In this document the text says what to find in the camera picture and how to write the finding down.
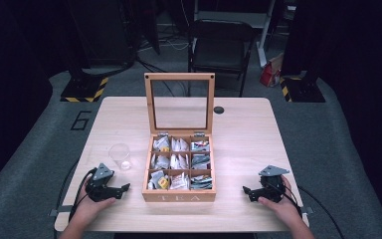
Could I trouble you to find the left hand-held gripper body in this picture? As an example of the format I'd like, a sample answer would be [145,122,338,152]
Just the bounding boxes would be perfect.
[85,162,124,203]

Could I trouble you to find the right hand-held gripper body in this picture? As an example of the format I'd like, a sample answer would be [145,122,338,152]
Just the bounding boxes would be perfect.
[258,164,290,203]

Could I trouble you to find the person's left hand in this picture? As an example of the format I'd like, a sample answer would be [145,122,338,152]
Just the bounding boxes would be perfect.
[70,185,117,231]

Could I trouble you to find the person's right hand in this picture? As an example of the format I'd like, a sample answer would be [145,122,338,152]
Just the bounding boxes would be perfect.
[257,174,302,231]

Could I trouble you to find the clear plastic cup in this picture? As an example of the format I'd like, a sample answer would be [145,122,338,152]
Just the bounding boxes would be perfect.
[107,142,133,171]

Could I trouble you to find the wooden tea box with lid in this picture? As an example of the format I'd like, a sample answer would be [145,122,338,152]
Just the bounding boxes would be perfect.
[141,72,218,203]

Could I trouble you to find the assorted tea bag packets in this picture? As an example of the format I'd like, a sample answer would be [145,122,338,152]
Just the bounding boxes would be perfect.
[147,135,214,191]

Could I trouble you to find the striped black stand base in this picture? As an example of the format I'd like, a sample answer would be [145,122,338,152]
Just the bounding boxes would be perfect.
[279,71,326,104]
[60,68,109,104]

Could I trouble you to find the red bag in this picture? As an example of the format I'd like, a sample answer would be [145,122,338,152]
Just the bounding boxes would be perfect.
[259,53,285,89]

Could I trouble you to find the black folding chair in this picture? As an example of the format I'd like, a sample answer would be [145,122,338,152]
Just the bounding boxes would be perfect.
[187,18,258,99]

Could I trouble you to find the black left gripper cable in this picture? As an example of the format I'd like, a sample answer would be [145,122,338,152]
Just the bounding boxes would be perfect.
[55,159,97,239]

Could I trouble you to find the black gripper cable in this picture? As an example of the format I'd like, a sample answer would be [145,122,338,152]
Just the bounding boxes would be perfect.
[55,159,97,239]
[280,180,346,239]

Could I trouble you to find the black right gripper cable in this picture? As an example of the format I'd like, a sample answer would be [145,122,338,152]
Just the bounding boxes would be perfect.
[280,180,346,239]

